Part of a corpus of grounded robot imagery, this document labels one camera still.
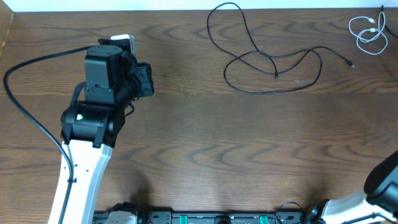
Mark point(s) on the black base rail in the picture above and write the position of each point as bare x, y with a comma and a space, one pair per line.
124, 217

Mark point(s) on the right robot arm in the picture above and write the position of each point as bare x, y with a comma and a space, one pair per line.
375, 203

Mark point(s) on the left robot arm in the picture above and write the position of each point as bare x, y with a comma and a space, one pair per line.
90, 125

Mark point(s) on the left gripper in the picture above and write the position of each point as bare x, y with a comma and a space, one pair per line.
145, 79

